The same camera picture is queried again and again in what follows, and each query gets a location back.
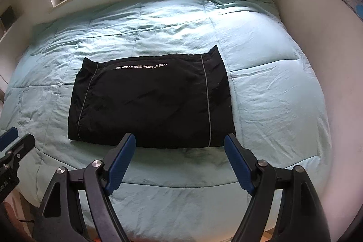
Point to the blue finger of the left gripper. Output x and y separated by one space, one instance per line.
19 150
8 137

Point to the black picture frame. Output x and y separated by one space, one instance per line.
8 18

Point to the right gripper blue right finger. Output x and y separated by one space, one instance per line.
243 163

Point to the black hooded jacket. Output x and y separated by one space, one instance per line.
171 101

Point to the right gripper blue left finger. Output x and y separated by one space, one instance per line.
116 163

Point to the white wall shelf unit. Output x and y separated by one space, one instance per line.
15 35

